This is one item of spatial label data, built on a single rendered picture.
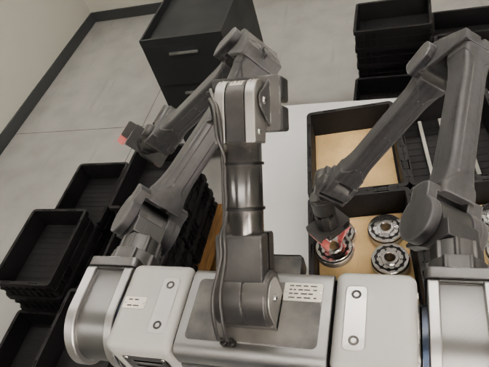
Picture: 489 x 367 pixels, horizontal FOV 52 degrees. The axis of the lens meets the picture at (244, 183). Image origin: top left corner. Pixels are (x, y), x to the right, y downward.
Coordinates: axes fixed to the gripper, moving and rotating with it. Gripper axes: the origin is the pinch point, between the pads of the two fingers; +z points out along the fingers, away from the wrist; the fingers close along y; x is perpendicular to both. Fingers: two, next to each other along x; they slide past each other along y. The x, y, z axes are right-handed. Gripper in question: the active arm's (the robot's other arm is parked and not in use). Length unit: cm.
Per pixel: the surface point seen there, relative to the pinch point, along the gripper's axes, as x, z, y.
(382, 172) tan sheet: -17.6, 10.4, -34.3
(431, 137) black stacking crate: -17, 11, -57
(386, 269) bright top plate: 11.6, 8.2, -7.8
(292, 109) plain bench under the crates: -83, 21, -43
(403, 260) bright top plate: 12.6, 8.4, -13.0
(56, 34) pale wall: -390, 56, 2
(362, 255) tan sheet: 2.1, 10.8, -7.4
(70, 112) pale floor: -303, 83, 31
